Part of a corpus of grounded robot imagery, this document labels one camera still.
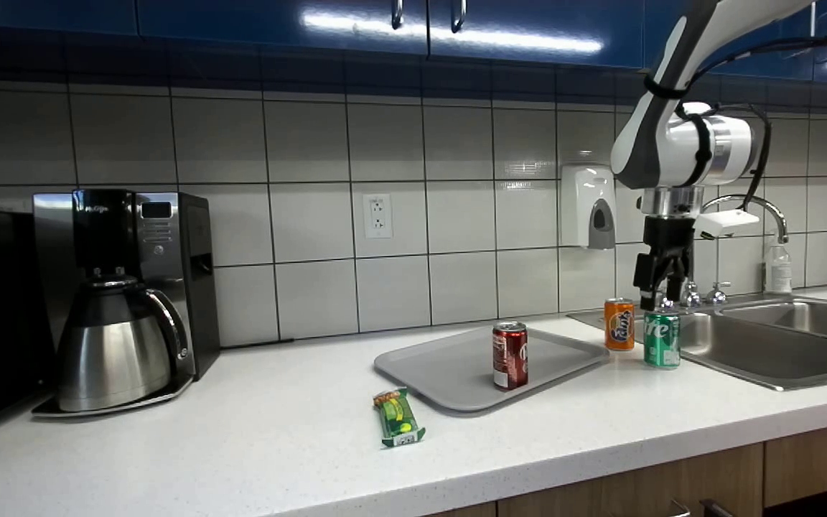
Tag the clear soap bottle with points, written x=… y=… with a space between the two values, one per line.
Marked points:
x=779 y=275

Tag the steel coffee carafe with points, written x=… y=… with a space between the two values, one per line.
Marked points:
x=113 y=354

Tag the white wall power outlet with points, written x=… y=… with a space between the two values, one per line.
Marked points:
x=376 y=217

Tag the black steel coffee maker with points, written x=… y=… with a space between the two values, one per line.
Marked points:
x=185 y=260

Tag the chrome gooseneck faucet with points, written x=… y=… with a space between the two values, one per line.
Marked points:
x=775 y=217

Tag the red Dr Pepper can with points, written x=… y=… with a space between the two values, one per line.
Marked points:
x=511 y=358

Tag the white wall soap dispenser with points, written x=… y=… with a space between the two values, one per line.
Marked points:
x=581 y=204

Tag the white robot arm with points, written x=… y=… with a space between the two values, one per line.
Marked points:
x=680 y=146

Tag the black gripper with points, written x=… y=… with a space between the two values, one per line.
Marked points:
x=670 y=240

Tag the orange Fanta can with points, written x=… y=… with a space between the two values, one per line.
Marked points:
x=620 y=325

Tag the stainless steel double sink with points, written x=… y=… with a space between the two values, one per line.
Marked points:
x=795 y=348

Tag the green snack packet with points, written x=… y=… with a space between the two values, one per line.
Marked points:
x=396 y=420

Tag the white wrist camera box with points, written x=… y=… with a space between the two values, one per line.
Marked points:
x=729 y=223

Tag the grey plastic tray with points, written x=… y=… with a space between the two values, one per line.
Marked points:
x=432 y=375

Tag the wooden lower cabinets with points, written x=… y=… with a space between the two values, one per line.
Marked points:
x=643 y=490

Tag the blue upper cabinets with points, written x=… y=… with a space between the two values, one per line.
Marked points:
x=193 y=31

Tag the green soda can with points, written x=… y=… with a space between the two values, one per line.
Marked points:
x=662 y=342

